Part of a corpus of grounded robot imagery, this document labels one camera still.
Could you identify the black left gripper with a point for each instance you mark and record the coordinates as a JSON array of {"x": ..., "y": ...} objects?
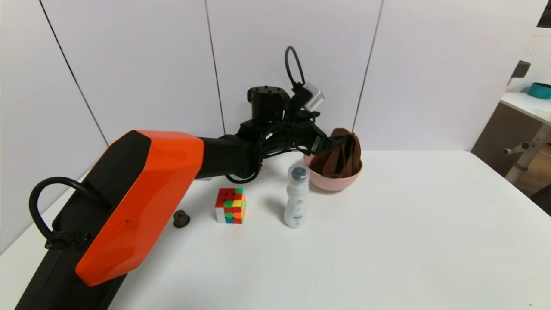
[{"x": 320, "y": 144}]

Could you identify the brown towel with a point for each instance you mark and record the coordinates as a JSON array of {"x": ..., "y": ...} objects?
[{"x": 351, "y": 159}]

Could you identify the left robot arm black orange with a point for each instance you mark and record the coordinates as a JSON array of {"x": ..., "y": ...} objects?
[{"x": 150, "y": 181}]

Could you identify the pink bowl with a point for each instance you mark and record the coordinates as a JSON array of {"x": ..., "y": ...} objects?
[{"x": 335, "y": 184}]

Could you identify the teal bowl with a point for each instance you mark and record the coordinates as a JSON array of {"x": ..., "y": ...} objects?
[{"x": 540, "y": 91}]

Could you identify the white bottle clear cap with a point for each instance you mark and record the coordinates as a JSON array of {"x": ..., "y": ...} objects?
[{"x": 296, "y": 209}]

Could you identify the multicolour puzzle cube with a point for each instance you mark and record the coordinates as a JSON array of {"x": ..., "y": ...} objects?
[{"x": 230, "y": 206}]

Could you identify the brown perforated panel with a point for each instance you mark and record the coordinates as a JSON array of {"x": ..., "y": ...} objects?
[{"x": 490, "y": 142}]

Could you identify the grey desk leg with crank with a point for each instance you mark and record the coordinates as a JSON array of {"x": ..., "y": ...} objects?
[{"x": 528, "y": 157}]

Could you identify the white desk top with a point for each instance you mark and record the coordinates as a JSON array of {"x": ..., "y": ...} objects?
[{"x": 527, "y": 107}]

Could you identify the dark grey box on pegboard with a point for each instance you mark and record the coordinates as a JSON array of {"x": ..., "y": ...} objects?
[{"x": 521, "y": 69}]

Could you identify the white pegboard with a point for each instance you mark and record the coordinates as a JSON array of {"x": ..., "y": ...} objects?
[{"x": 538, "y": 60}]

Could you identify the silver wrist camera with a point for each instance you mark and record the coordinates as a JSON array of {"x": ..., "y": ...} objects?
[{"x": 313, "y": 98}]

